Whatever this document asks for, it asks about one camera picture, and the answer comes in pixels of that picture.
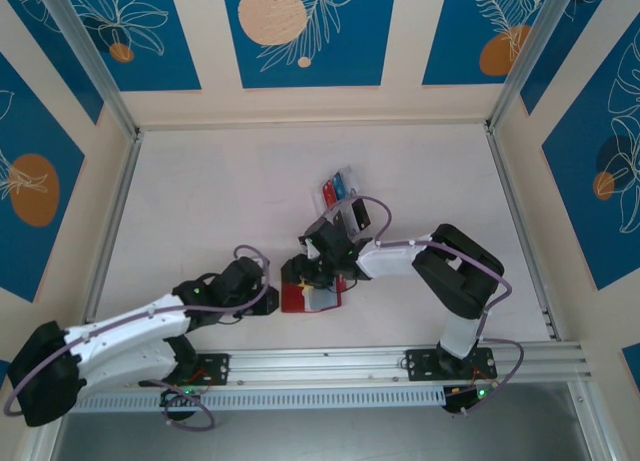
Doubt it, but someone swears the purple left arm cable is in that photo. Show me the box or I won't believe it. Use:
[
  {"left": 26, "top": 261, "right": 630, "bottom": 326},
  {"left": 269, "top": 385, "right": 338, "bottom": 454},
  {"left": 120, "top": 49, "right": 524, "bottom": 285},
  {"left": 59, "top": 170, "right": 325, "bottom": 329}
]
[{"left": 2, "top": 244, "right": 274, "bottom": 433}]

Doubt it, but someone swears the black controller board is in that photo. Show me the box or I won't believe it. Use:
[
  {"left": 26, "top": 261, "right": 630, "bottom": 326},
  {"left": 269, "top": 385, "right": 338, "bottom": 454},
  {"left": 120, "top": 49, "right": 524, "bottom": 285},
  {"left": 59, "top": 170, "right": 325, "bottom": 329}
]
[
  {"left": 442, "top": 384, "right": 496, "bottom": 416},
  {"left": 158, "top": 385, "right": 202, "bottom": 425}
]

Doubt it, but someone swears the aluminium frame post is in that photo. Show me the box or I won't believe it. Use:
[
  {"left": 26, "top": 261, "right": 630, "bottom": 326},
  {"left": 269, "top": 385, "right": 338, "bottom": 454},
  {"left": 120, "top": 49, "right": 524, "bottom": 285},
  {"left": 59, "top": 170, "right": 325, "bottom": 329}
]
[
  {"left": 37, "top": 0, "right": 142, "bottom": 138},
  {"left": 485, "top": 0, "right": 576, "bottom": 132}
]

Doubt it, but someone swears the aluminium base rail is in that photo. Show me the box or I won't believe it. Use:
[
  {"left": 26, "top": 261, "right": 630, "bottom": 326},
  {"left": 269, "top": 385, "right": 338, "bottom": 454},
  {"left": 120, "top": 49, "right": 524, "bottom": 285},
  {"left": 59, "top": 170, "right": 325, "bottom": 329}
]
[{"left": 192, "top": 343, "right": 586, "bottom": 385}]

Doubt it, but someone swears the clear acrylic card stand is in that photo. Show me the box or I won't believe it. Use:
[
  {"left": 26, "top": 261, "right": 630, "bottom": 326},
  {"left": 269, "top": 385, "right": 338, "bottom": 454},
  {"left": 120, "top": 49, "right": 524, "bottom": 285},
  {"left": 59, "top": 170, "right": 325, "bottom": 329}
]
[{"left": 312, "top": 165, "right": 374, "bottom": 233}]

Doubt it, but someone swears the black VIP credit card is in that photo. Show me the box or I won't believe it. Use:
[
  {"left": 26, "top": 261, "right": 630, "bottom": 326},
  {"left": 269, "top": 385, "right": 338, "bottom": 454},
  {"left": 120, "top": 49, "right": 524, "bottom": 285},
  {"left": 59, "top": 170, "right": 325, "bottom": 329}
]
[{"left": 349, "top": 199, "right": 374, "bottom": 231}]

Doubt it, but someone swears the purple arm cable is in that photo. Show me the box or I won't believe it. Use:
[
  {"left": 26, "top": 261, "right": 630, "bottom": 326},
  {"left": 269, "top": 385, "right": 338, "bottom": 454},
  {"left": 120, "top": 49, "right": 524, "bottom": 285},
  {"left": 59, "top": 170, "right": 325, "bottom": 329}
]
[
  {"left": 2, "top": 244, "right": 274, "bottom": 433},
  {"left": 319, "top": 195, "right": 525, "bottom": 417}
]

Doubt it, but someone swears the red leather card holder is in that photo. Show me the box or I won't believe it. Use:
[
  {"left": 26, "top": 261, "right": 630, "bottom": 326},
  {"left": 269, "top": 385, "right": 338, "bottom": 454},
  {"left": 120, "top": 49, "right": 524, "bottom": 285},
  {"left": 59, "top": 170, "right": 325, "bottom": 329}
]
[{"left": 279, "top": 257, "right": 345, "bottom": 316}]

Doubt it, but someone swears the grey slotted cable duct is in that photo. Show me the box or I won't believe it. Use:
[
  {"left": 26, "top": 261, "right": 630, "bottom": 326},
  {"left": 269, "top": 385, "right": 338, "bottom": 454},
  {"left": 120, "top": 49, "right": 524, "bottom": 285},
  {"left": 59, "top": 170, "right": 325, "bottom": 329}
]
[{"left": 72, "top": 386, "right": 447, "bottom": 413}]

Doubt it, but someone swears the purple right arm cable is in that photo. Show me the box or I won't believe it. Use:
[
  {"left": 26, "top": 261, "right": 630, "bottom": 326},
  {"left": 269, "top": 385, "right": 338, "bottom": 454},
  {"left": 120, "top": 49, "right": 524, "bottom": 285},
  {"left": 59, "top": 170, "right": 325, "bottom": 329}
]
[{"left": 319, "top": 195, "right": 525, "bottom": 417}]

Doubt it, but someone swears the aluminium frame leg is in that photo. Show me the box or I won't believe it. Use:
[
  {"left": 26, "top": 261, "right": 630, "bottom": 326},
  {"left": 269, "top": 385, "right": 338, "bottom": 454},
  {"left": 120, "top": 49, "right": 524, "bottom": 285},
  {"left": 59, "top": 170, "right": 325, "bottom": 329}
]
[
  {"left": 567, "top": 380, "right": 619, "bottom": 461},
  {"left": 22, "top": 420, "right": 69, "bottom": 461}
]

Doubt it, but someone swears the aluminium side rail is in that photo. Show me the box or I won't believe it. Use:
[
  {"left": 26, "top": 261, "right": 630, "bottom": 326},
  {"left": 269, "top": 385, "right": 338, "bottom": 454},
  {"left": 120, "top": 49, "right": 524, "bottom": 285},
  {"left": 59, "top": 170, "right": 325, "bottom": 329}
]
[
  {"left": 485, "top": 123, "right": 560, "bottom": 341},
  {"left": 82, "top": 130, "right": 146, "bottom": 323}
]

